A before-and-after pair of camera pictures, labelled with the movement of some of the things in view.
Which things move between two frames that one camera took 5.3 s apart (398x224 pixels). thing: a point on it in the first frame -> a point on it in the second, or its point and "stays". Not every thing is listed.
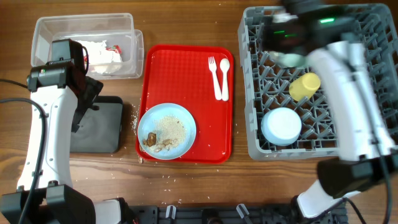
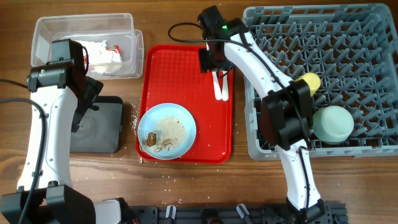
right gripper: (263, 28) -> (204, 62)
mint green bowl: (285, 60) -> (333, 124)
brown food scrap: (151, 139) stays
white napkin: (102, 60) stays
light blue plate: (166, 132) stays
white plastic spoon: (224, 65) stays
